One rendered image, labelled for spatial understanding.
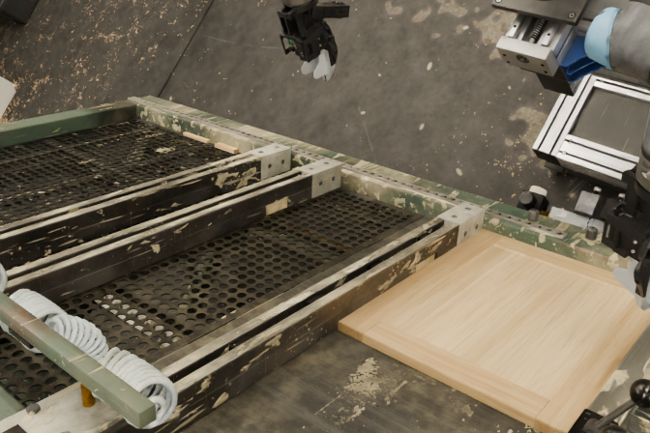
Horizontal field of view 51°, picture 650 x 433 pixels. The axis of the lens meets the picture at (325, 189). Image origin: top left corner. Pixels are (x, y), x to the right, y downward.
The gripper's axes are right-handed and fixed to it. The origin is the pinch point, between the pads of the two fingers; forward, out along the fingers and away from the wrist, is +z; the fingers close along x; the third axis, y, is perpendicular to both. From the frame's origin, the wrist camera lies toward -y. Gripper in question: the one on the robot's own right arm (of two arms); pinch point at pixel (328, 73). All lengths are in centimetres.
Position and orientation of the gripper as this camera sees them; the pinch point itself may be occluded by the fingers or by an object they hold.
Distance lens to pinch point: 151.7
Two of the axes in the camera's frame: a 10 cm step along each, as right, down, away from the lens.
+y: -6.5, 6.3, -4.3
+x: 7.2, 3.6, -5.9
